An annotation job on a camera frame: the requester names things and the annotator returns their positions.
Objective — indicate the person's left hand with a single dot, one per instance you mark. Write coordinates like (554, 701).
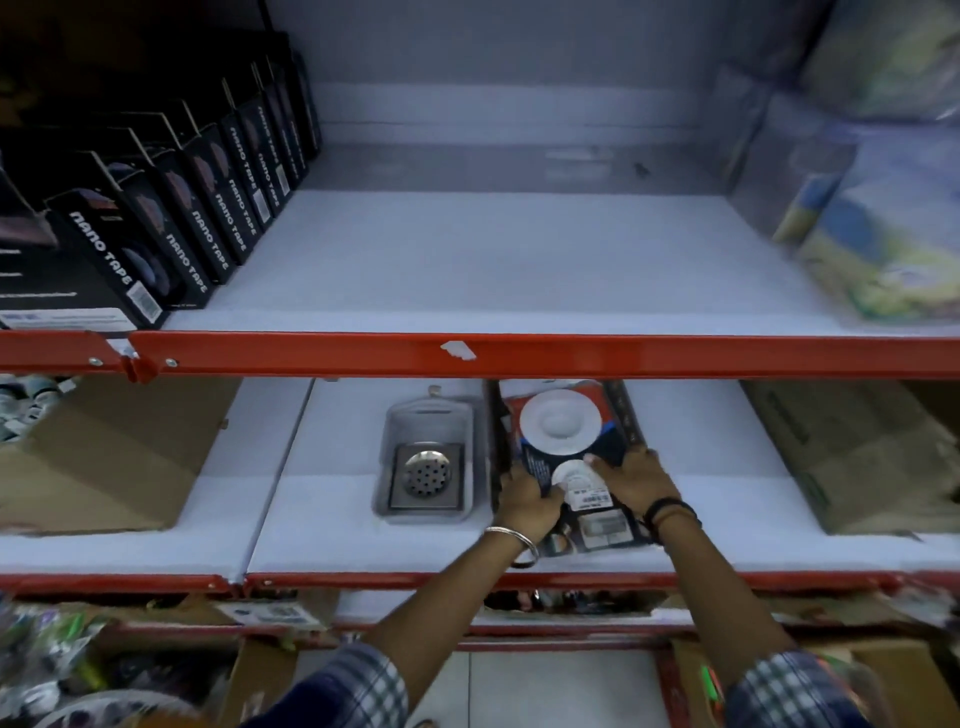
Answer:
(525, 510)

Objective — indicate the person's right hand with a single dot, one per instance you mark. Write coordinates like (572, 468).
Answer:
(637, 480)

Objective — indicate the dark patterned tray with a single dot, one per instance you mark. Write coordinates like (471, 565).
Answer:
(628, 416)

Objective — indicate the packaged white drain set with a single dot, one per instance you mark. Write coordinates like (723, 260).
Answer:
(559, 420)

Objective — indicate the red metal shelf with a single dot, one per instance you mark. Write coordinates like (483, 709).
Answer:
(525, 354)

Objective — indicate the person's left forearm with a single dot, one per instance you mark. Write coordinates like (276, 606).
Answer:
(450, 615)

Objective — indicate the person's right forearm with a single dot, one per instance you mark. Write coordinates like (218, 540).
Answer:
(720, 600)

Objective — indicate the small grey plastic tray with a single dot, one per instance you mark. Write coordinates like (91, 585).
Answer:
(465, 457)

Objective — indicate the silver bangle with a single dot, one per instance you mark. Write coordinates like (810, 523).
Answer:
(517, 536)

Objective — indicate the black wrist band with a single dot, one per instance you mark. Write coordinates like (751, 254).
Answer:
(667, 508)

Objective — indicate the cardboard box of packaged tools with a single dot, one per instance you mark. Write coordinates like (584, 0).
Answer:
(577, 601)

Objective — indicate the worn brown cardboard box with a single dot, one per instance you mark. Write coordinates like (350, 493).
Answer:
(862, 450)

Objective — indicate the cardboard box white label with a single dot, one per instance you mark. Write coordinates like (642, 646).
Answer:
(277, 611)

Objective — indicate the cardboard box of coloured pens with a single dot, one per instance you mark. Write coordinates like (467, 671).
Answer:
(900, 675)

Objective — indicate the stack of clear storage containers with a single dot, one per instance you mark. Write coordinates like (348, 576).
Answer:
(870, 210)

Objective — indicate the cardboard box with white fittings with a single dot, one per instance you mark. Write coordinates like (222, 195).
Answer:
(127, 465)

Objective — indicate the row of black tape boxes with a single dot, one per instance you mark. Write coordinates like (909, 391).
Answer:
(202, 187)

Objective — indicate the pile of white fittings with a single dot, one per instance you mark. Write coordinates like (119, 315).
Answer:
(26, 405)

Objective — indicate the large black display carton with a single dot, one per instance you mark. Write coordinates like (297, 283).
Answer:
(45, 277)

